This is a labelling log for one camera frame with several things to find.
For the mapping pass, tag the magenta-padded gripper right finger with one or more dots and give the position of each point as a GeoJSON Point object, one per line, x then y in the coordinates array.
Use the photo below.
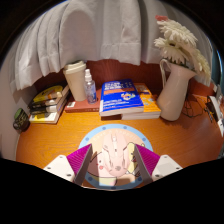
{"type": "Point", "coordinates": [165, 166]}

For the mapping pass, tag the yellow-covered book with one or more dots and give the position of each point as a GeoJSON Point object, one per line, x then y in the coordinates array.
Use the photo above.
{"type": "Point", "coordinates": [50, 93]}

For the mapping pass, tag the white curtain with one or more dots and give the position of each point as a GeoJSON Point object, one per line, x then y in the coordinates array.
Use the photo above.
{"type": "Point", "coordinates": [100, 26]}

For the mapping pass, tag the round cartoon-print mouse pad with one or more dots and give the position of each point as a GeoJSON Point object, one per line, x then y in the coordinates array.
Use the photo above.
{"type": "Point", "coordinates": [96, 133]}

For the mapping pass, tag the white electronic device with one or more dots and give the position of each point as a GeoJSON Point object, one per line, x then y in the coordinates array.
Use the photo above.
{"type": "Point", "coordinates": [216, 111]}

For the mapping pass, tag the red-brown book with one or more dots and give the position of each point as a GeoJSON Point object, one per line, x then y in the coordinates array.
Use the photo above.
{"type": "Point", "coordinates": [81, 106]}

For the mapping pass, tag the white and yellow book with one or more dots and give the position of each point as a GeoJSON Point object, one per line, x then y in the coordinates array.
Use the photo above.
{"type": "Point", "coordinates": [43, 117]}

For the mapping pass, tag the orange-covered book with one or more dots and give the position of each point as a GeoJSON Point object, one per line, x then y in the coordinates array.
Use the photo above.
{"type": "Point", "coordinates": [150, 103]}

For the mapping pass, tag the white pitcher vase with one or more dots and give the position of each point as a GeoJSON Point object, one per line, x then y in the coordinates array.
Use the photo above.
{"type": "Point", "coordinates": [175, 93]}

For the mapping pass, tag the cream lidded tumbler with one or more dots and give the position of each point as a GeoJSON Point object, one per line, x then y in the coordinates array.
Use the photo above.
{"type": "Point", "coordinates": [76, 81]}

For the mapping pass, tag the clear spray bottle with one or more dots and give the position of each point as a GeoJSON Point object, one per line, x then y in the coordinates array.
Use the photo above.
{"type": "Point", "coordinates": [90, 90]}

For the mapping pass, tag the pink computer mouse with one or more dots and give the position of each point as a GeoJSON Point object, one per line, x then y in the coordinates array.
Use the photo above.
{"type": "Point", "coordinates": [113, 156]}

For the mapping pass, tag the white daisy bouquet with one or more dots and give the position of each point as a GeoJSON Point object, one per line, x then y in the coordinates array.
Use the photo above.
{"type": "Point", "coordinates": [180, 43]}

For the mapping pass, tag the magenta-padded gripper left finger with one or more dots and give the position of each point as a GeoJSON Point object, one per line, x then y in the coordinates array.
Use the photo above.
{"type": "Point", "coordinates": [61, 166]}

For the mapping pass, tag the blue-covered book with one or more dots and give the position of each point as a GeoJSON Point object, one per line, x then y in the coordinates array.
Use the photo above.
{"type": "Point", "coordinates": [121, 95]}

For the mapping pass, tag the dark green mug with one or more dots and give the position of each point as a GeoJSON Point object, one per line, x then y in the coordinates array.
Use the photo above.
{"type": "Point", "coordinates": [21, 120]}

